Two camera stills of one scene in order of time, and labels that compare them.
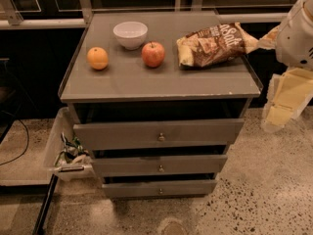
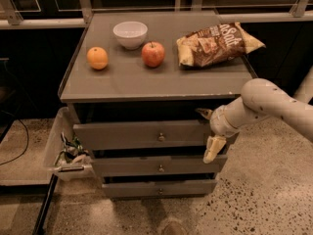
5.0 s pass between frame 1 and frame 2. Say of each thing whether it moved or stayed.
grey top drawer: stayed
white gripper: moved
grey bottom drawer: stayed
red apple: stayed
